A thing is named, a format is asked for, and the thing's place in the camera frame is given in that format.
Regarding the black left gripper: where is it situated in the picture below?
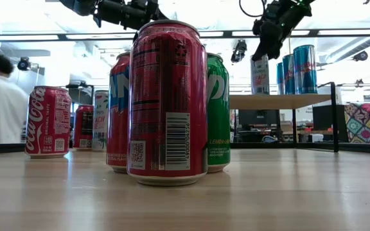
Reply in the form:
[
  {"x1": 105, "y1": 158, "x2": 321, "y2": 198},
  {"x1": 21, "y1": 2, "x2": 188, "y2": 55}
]
[{"x1": 93, "y1": 0, "x2": 170, "y2": 42}]

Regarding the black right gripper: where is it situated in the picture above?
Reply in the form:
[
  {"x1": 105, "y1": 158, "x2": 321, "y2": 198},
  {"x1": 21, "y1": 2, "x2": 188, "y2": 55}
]
[{"x1": 251, "y1": 0, "x2": 313, "y2": 62}]

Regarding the silver Celsius peach can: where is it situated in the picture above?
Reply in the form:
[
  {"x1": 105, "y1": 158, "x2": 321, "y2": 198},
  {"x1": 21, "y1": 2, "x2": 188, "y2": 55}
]
[
  {"x1": 250, "y1": 54, "x2": 270, "y2": 96},
  {"x1": 91, "y1": 90, "x2": 110, "y2": 153}
]

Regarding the blue silver Red Bull can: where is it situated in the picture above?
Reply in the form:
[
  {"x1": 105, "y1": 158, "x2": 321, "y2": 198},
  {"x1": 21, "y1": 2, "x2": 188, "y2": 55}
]
[
  {"x1": 292, "y1": 44, "x2": 318, "y2": 95},
  {"x1": 275, "y1": 62, "x2": 285, "y2": 96},
  {"x1": 282, "y1": 53, "x2": 295, "y2": 96}
]

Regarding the red zero sugar soda can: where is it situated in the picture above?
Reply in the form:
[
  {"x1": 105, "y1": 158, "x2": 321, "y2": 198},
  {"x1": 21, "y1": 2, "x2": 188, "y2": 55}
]
[{"x1": 126, "y1": 19, "x2": 208, "y2": 187}]

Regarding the green Sprite can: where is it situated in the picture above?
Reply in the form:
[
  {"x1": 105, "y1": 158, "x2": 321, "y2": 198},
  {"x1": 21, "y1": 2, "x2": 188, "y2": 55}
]
[{"x1": 206, "y1": 52, "x2": 231, "y2": 174}]

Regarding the red Fanta strawberry can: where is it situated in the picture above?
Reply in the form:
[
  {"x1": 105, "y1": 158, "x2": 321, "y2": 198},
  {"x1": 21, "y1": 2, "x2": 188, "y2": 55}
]
[{"x1": 106, "y1": 52, "x2": 131, "y2": 174}]

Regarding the red Coca-Cola can black label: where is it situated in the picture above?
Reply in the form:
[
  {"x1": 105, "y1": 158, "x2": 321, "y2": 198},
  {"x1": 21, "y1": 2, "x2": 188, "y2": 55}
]
[{"x1": 73, "y1": 104, "x2": 94, "y2": 151}]

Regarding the red Coca-Cola original can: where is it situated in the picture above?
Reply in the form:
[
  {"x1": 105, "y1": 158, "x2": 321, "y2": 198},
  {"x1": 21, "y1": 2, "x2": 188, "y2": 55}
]
[{"x1": 24, "y1": 85, "x2": 73, "y2": 160}]

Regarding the wooden shelf with black legs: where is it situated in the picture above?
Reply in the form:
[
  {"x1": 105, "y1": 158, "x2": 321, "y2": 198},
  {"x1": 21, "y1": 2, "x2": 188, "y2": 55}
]
[{"x1": 229, "y1": 81, "x2": 340, "y2": 153}]

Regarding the black monitor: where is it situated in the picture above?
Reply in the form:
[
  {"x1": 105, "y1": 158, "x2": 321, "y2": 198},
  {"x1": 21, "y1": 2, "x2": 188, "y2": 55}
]
[
  {"x1": 312, "y1": 105, "x2": 349, "y2": 143},
  {"x1": 238, "y1": 109, "x2": 281, "y2": 126}
]

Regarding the black mounted box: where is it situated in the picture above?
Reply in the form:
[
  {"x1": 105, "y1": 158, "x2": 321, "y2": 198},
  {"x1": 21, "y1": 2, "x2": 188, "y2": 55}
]
[{"x1": 65, "y1": 81, "x2": 95, "y2": 106}]

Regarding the colourful patchwork quilt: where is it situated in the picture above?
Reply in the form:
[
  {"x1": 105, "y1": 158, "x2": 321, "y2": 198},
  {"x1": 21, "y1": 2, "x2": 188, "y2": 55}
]
[{"x1": 344, "y1": 101, "x2": 370, "y2": 144}]

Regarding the person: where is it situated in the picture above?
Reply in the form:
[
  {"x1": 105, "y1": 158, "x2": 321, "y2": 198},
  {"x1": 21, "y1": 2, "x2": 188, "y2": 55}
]
[{"x1": 0, "y1": 53, "x2": 29, "y2": 144}]

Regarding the black ceiling camera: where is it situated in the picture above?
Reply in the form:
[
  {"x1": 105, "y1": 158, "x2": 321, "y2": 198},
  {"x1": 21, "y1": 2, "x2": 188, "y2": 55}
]
[
  {"x1": 353, "y1": 50, "x2": 369, "y2": 62},
  {"x1": 17, "y1": 56, "x2": 31, "y2": 72},
  {"x1": 230, "y1": 39, "x2": 248, "y2": 64}
]

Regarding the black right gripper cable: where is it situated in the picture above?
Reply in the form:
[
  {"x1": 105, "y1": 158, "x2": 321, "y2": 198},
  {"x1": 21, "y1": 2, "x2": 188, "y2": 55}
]
[{"x1": 238, "y1": 0, "x2": 267, "y2": 19}]

